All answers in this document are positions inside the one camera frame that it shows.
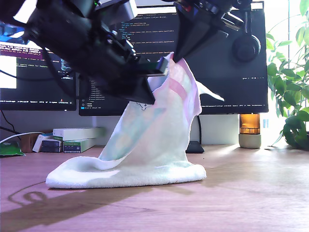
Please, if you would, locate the pastel white terry tea towel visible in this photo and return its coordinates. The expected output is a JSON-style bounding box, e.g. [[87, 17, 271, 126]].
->
[[45, 52, 225, 189]]

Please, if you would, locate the black over-ear headphones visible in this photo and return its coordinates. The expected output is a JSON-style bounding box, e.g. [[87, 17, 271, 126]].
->
[[231, 0, 262, 64]]

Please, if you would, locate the black Huawei computer monitor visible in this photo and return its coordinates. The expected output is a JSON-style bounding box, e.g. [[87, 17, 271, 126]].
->
[[78, 0, 269, 153]]

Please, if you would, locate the green and white box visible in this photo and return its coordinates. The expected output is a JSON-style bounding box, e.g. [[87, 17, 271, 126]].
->
[[63, 138, 97, 154]]

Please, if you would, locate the amber glass jar grey base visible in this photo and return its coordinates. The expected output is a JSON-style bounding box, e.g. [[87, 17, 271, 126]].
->
[[238, 113, 262, 149]]

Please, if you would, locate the small dark flat box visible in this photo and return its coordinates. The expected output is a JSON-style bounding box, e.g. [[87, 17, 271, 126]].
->
[[41, 146, 63, 154], [41, 140, 64, 148]]

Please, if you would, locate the black monitor with terminal window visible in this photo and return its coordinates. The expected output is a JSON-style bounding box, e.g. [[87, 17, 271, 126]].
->
[[0, 21, 77, 112]]

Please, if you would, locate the small white blue box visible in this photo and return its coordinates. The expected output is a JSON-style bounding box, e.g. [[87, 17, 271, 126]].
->
[[32, 134, 54, 154]]

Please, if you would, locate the brown cardboard box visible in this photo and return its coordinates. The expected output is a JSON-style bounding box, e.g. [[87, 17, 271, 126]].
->
[[19, 130, 54, 154]]

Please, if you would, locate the green leafy houseplant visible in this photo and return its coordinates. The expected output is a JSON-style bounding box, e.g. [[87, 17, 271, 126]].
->
[[265, 0, 309, 150]]

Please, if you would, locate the green plastic packet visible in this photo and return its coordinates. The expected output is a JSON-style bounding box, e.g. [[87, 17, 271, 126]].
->
[[0, 142, 27, 158]]

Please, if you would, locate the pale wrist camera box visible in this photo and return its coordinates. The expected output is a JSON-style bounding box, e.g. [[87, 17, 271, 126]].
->
[[221, 12, 244, 31], [95, 0, 138, 24]]

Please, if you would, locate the black monitor power cable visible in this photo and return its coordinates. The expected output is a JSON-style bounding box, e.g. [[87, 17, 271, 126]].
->
[[197, 115, 203, 143]]

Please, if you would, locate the white cable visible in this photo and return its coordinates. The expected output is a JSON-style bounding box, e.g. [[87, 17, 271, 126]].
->
[[0, 132, 46, 145]]

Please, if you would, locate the thin black wall cable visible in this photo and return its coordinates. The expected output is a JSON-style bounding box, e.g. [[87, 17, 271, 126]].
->
[[0, 111, 22, 137]]

